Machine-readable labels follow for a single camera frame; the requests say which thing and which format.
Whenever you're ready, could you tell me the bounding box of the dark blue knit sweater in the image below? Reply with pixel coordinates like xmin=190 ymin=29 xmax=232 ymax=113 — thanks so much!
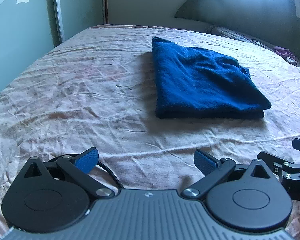
xmin=152 ymin=37 xmax=271 ymax=119

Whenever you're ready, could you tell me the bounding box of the beige wrinkled bed sheet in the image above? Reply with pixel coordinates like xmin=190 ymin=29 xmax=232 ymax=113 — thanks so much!
xmin=0 ymin=25 xmax=300 ymax=236

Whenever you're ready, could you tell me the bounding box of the patterned pillow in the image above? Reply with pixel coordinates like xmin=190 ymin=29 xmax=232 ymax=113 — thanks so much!
xmin=205 ymin=25 xmax=300 ymax=67

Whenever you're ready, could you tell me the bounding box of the purple cloth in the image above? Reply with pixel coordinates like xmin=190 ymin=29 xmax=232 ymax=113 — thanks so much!
xmin=273 ymin=46 xmax=295 ymax=59

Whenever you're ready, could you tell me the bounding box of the dark curved headboard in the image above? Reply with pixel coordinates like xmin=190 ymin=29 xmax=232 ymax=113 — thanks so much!
xmin=174 ymin=0 xmax=300 ymax=59

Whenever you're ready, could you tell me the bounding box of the glass sliding wardrobe door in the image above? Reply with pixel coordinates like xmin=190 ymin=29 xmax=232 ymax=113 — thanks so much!
xmin=0 ymin=0 xmax=106 ymax=92

